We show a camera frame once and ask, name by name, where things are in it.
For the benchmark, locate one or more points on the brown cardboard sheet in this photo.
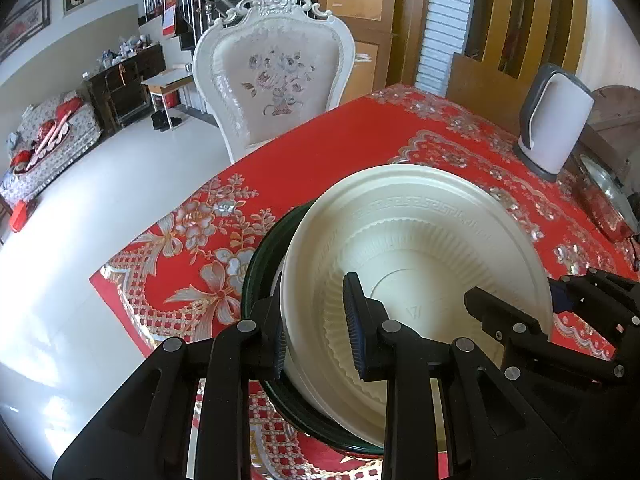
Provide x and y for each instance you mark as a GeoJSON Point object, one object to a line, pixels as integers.
{"type": "Point", "coordinates": [485, 95]}

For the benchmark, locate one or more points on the pair of dark shoes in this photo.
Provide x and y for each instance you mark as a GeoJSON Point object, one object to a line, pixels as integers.
{"type": "Point", "coordinates": [166, 121]}

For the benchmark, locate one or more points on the white ornate floral chair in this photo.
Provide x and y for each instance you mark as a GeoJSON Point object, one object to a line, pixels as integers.
{"type": "Point", "coordinates": [275, 85]}

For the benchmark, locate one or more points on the red hanging calendar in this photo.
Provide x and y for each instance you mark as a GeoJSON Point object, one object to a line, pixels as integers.
{"type": "Point", "coordinates": [170, 7]}

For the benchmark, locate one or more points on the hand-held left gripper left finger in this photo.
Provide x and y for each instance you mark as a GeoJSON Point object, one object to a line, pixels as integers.
{"type": "Point", "coordinates": [280, 345]}

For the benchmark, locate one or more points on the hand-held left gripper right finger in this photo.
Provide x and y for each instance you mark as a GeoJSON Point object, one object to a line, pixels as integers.
{"type": "Point", "coordinates": [354, 325]}

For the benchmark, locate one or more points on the white slatted panel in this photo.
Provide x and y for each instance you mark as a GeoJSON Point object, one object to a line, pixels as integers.
{"type": "Point", "coordinates": [445, 20]}

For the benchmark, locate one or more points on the wooden slat partition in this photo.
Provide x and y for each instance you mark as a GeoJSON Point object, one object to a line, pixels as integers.
{"type": "Point", "coordinates": [530, 10]}

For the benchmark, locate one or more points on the red box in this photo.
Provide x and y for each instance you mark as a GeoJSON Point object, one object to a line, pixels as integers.
{"type": "Point", "coordinates": [18, 216]}

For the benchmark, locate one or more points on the green bowl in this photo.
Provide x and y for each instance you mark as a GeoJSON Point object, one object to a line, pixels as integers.
{"type": "Point", "coordinates": [255, 280]}

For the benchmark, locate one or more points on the cluster of small bottles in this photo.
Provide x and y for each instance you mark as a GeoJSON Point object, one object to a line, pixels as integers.
{"type": "Point", "coordinates": [122, 50]}

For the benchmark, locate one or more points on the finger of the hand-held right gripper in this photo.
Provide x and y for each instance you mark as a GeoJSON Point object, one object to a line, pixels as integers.
{"type": "Point", "coordinates": [600, 295]}
{"type": "Point", "coordinates": [505, 317]}

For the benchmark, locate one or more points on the small white table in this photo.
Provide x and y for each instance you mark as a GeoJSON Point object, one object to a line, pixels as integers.
{"type": "Point", "coordinates": [167, 77]}

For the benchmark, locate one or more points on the floral covered sofa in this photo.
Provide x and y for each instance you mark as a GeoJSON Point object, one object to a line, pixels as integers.
{"type": "Point", "coordinates": [60, 130]}

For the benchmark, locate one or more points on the long framed floral picture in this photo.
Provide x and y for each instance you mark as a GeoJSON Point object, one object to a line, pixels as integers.
{"type": "Point", "coordinates": [25, 25]}

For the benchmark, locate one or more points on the white electric kettle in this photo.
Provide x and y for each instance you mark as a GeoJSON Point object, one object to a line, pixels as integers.
{"type": "Point", "coordinates": [560, 120]}

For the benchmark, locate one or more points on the dark wooden cabinet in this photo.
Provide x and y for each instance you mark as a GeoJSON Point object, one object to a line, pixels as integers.
{"type": "Point", "coordinates": [125, 90]}

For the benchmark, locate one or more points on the cream disposable plate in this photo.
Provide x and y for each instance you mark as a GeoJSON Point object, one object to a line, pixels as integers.
{"type": "Point", "coordinates": [425, 220]}

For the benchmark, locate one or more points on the red floral tablecloth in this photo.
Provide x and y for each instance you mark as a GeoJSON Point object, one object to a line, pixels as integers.
{"type": "Point", "coordinates": [165, 270]}

